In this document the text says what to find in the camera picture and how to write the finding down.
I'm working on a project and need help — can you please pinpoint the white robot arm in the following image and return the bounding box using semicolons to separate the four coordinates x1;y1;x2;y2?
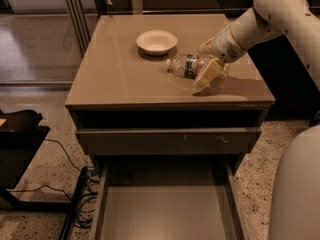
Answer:
199;0;320;240

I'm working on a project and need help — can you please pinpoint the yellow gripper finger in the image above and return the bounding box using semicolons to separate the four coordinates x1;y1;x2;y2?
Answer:
198;38;213;55
194;58;225;90

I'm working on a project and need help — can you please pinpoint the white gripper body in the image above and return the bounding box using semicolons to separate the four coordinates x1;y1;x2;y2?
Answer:
211;24;246;63

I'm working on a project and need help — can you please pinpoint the white paper bowl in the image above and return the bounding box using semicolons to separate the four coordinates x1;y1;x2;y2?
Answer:
136;30;178;56

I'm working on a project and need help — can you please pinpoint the black power strip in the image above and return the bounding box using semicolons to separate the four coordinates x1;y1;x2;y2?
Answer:
58;167;88;240

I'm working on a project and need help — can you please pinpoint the clear plastic water bottle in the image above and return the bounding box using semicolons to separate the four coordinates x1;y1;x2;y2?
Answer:
167;54;229;81

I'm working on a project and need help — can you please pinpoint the grey drawer cabinet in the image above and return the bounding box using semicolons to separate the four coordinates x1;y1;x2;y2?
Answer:
65;14;274;168

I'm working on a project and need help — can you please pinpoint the metal railing frame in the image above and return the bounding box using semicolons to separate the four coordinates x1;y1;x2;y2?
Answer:
65;0;90;55

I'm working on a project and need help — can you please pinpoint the grey top drawer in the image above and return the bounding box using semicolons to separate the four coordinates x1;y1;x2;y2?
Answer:
76;128;261;156

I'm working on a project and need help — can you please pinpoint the open grey middle drawer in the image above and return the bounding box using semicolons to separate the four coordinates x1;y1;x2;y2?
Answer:
89;159;250;240

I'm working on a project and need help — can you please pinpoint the black side table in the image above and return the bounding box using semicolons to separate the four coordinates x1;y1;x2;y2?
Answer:
0;110;70;213

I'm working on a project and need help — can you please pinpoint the black cable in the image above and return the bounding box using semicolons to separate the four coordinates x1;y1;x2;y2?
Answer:
44;137;83;172

